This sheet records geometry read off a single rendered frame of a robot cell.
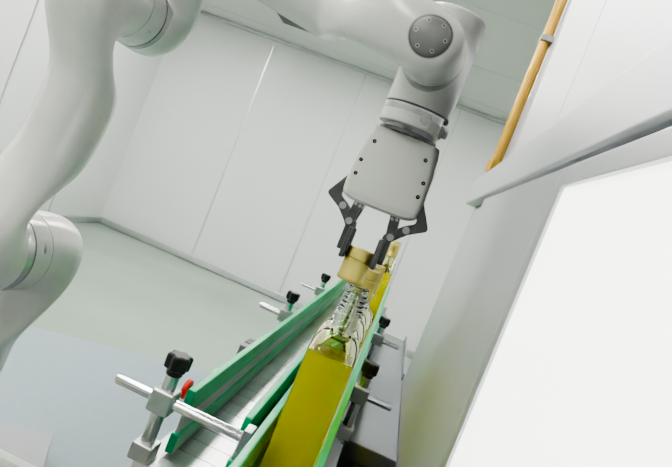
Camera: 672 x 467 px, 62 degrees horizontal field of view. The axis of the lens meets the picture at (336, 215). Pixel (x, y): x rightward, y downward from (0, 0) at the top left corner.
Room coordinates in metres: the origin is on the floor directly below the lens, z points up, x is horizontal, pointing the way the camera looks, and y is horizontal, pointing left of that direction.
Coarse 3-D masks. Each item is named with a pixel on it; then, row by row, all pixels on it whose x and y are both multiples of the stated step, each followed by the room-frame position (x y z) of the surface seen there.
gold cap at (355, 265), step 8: (352, 248) 0.70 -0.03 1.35; (360, 248) 0.71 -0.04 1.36; (352, 256) 0.70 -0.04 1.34; (360, 256) 0.70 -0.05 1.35; (368, 256) 0.70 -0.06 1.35; (344, 264) 0.71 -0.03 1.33; (352, 264) 0.70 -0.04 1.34; (360, 264) 0.70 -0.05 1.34; (368, 264) 0.71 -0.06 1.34; (344, 272) 0.70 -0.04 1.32; (352, 272) 0.70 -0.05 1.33; (360, 272) 0.70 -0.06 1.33; (344, 280) 0.70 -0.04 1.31; (352, 280) 0.70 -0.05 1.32; (360, 280) 0.70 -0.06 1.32
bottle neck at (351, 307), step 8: (344, 296) 0.65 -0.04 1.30; (352, 296) 0.64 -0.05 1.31; (360, 296) 0.64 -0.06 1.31; (344, 304) 0.64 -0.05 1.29; (352, 304) 0.64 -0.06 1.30; (360, 304) 0.64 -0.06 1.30; (336, 312) 0.65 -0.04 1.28; (344, 312) 0.64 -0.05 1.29; (352, 312) 0.64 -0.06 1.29; (360, 312) 0.65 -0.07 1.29; (336, 320) 0.65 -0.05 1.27; (344, 320) 0.64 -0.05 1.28; (352, 320) 0.64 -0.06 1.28; (336, 328) 0.64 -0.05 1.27; (344, 328) 0.64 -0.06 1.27; (352, 328) 0.64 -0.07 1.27
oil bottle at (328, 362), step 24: (336, 336) 0.64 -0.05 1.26; (312, 360) 0.63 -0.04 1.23; (336, 360) 0.63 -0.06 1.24; (312, 384) 0.63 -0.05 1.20; (336, 384) 0.62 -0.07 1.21; (288, 408) 0.63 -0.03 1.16; (312, 408) 0.63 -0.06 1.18; (336, 408) 0.64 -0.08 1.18; (288, 432) 0.63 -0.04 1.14; (312, 432) 0.63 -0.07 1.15; (264, 456) 0.63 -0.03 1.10; (288, 456) 0.63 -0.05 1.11; (312, 456) 0.62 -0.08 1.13
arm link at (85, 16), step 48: (48, 0) 0.72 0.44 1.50; (96, 0) 0.70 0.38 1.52; (144, 0) 0.77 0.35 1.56; (96, 48) 0.74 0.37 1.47; (48, 96) 0.76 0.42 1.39; (96, 96) 0.77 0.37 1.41; (48, 144) 0.76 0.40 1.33; (96, 144) 0.81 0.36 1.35; (0, 192) 0.73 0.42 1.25; (48, 192) 0.76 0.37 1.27; (0, 240) 0.72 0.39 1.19; (0, 288) 0.76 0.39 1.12
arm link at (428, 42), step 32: (288, 0) 0.73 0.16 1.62; (320, 0) 0.70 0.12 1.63; (352, 0) 0.64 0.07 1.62; (384, 0) 0.62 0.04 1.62; (416, 0) 0.61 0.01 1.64; (320, 32) 0.72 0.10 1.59; (352, 32) 0.64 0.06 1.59; (384, 32) 0.62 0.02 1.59; (416, 32) 0.61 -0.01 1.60; (448, 32) 0.60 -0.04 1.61; (416, 64) 0.61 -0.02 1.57; (448, 64) 0.61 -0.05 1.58
